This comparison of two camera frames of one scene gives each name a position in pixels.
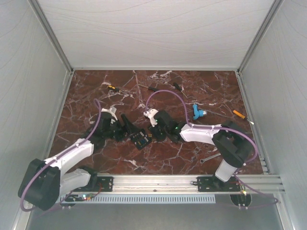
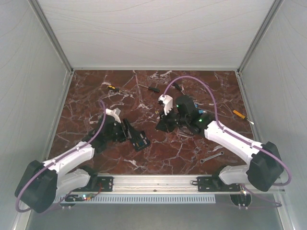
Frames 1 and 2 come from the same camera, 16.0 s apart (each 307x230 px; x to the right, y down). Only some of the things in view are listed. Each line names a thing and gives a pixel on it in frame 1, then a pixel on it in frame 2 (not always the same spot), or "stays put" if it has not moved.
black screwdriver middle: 149,87 stays put
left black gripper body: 117,131 stays put
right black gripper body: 158,132 -> 172,120
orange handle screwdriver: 239,114 stays put
